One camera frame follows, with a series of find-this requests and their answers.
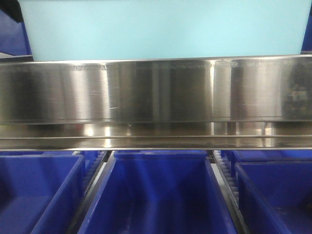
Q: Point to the light blue plastic bin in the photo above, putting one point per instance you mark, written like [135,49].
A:
[162,29]

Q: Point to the blue crate below middle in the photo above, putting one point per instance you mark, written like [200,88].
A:
[158,192]

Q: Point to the blue crate below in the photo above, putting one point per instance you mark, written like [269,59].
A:
[158,192]
[275,190]
[39,194]

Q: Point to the blue crate below right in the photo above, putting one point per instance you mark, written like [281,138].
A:
[275,190]

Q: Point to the blue crate below left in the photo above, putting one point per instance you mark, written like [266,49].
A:
[39,194]

